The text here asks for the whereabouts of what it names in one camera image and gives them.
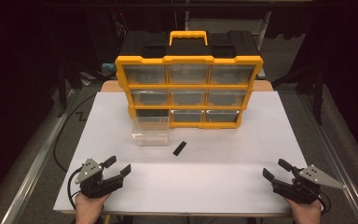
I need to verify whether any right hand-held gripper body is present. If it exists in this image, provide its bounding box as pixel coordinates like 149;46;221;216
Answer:
287;164;347;205

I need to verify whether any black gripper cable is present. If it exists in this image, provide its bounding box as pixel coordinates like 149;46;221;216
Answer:
318;189;333;217
67;167;84;210

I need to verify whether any person's right hand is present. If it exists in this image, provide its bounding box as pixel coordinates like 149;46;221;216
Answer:
283;196;324;224

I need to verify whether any grid of clear drawers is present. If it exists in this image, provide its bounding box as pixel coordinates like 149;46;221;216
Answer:
123;64;255;123

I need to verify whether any white table sheet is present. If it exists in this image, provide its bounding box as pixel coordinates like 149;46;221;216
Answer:
53;91;309;217

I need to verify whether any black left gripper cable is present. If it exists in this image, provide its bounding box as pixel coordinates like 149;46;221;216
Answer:
67;167;84;210

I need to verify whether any black floor cable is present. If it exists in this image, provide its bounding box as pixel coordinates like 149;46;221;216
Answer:
52;92;98;174

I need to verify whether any aluminium floor rail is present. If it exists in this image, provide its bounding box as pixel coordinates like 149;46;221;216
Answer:
296;92;358;224
0;88;87;224

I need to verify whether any small black rectangular block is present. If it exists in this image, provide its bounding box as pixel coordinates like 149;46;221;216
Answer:
172;140;187;157

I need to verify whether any dark stand leg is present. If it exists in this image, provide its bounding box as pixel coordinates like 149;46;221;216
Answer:
271;62;326;126
56;59;85;110

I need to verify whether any teal object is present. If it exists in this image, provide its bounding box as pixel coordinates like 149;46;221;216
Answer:
102;63;117;77

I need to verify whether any yellow black drawer organizer cabinet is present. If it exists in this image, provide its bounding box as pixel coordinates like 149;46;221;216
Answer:
115;30;264;130

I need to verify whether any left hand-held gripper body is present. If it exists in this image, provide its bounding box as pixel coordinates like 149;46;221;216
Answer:
75;157;111;199

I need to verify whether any clear plastic drawer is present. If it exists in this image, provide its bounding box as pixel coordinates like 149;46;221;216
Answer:
131;115;171;147

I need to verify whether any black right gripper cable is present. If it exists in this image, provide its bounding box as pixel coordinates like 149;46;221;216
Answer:
318;189;333;217

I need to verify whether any person's left hand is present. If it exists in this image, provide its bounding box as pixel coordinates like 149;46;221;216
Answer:
74;191;111;224

